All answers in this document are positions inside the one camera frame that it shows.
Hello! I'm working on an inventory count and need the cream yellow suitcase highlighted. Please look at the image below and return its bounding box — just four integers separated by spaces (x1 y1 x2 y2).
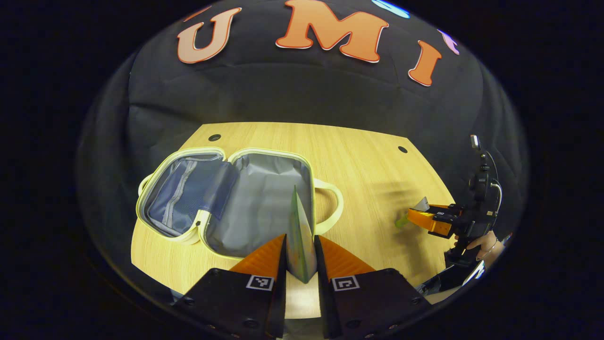
136 146 344 261

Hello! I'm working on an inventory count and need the green skin care packet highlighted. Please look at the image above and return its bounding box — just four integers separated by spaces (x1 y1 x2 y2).
285 185 318 284

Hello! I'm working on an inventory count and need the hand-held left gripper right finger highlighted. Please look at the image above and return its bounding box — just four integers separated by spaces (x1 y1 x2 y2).
314 235 432 340

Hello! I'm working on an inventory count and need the small green silver packet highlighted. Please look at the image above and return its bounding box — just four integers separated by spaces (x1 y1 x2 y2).
395 196 431 228

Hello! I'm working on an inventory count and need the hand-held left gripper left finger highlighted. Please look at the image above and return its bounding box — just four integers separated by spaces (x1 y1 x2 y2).
172 234 288 340

